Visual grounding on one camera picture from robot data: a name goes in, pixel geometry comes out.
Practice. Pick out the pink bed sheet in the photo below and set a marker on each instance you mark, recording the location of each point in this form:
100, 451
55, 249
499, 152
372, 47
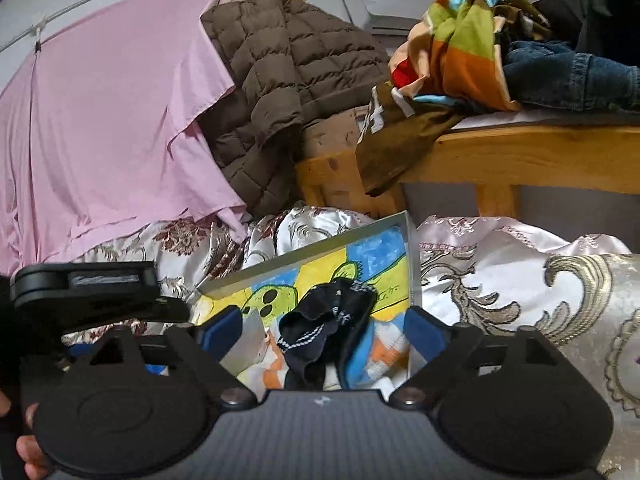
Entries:
100, 125

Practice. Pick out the floral satin quilt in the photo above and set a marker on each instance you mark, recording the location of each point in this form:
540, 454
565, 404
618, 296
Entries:
525, 280

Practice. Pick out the person's left hand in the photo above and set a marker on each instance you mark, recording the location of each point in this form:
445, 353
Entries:
31, 452

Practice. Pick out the dark jacket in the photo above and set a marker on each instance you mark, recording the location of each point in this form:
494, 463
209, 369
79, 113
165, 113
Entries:
565, 15

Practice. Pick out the brown puffer jacket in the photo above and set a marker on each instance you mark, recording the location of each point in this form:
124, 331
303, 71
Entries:
290, 70

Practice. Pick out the cardboard box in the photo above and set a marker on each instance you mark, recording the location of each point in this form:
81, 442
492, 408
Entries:
330, 135

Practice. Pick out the olive brown cloth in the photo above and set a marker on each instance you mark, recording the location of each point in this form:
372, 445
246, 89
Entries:
395, 150

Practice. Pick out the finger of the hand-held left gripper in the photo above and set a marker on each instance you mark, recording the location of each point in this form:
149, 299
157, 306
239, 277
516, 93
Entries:
125, 312
45, 285

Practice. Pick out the black sock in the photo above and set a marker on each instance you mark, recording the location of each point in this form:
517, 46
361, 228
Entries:
325, 320

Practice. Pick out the white air conditioner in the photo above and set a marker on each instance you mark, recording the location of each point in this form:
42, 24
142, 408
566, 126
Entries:
380, 10

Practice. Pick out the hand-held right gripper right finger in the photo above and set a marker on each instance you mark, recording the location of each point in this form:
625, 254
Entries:
427, 332

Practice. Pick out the wooden bed frame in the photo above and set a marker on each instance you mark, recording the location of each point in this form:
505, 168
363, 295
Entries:
525, 155

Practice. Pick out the colourful patchwork blanket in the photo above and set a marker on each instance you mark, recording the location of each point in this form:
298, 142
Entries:
460, 45

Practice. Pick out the blue denim jeans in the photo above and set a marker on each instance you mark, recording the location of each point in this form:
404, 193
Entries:
565, 75

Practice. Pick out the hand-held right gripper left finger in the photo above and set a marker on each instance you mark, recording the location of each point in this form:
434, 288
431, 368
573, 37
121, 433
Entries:
222, 332

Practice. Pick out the grey box with cartoon picture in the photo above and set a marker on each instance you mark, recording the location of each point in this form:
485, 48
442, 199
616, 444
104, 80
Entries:
370, 260

